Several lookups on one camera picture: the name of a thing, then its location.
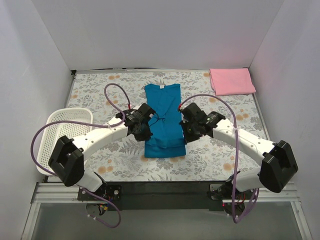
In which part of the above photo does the teal blue t shirt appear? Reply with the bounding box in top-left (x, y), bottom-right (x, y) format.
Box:
top-left (144, 83), bottom-right (186, 159)

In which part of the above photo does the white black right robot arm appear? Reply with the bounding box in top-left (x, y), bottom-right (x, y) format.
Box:
top-left (180, 103), bottom-right (298, 199)

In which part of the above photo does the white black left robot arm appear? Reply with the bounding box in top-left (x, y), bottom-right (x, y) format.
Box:
top-left (48, 103), bottom-right (156, 200)

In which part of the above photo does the floral patterned table mat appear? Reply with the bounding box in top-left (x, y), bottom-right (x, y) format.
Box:
top-left (67, 70), bottom-right (267, 182)

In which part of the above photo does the folded pink t shirt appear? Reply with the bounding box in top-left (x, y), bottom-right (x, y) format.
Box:
top-left (209, 68), bottom-right (256, 96)

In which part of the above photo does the white perforated plastic basket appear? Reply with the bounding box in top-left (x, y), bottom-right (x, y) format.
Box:
top-left (36, 107), bottom-right (93, 171)

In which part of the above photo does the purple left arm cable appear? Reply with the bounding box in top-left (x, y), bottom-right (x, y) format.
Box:
top-left (30, 82), bottom-right (133, 229)

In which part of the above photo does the black front mounting rail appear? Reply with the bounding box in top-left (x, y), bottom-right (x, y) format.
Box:
top-left (77, 180), bottom-right (260, 212)

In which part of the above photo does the aluminium table frame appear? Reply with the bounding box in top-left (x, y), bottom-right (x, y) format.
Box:
top-left (22, 70), bottom-right (312, 240)

